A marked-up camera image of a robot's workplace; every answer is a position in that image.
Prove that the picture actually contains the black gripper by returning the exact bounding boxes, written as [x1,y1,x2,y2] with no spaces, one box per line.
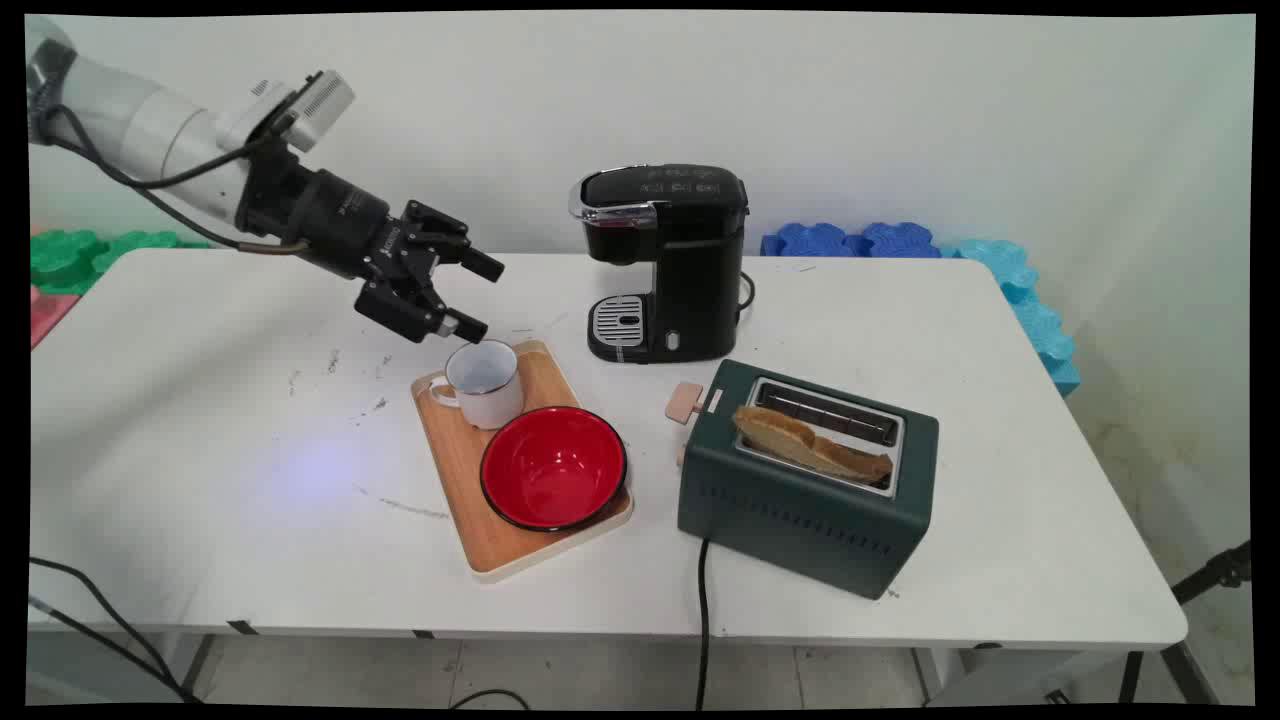
[236,140,506,345]

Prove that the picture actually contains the white enamel mug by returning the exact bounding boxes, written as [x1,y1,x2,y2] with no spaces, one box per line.
[429,340,525,431]

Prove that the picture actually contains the red bowl black rim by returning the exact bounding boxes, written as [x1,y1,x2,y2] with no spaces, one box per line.
[479,405,629,533]

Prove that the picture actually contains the black coffee machine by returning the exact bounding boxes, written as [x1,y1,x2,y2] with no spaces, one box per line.
[568,164,751,366]

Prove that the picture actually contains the wooden serving tray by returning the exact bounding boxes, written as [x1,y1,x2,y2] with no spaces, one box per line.
[410,339,635,585]

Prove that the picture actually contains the green foam mat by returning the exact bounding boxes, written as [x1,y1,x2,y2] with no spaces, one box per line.
[30,229,213,297]

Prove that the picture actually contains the pink foam mat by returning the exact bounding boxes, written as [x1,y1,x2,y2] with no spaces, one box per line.
[30,283,81,351]

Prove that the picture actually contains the toast slice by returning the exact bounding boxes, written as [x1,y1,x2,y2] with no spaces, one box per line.
[734,405,894,486]

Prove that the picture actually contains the dark blue foam mat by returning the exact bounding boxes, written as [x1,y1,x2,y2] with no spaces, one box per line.
[759,221,943,260]

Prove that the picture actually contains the dark green toaster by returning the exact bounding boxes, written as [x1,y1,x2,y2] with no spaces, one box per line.
[665,358,941,602]

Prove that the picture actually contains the light blue foam mat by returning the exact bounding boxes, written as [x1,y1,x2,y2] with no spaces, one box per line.
[938,238,1083,399]

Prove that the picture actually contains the black tripod leg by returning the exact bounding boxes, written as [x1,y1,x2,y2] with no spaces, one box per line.
[1117,540,1253,705]

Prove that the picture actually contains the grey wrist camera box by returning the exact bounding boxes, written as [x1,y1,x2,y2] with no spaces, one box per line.
[249,69,357,154]

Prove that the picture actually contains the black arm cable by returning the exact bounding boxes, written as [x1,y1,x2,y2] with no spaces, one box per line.
[38,104,311,255]

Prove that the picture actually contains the black toaster power cord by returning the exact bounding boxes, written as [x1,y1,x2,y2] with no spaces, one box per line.
[694,538,713,711]

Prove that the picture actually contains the black floor cable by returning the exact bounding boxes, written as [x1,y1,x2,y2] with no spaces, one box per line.
[28,556,201,705]

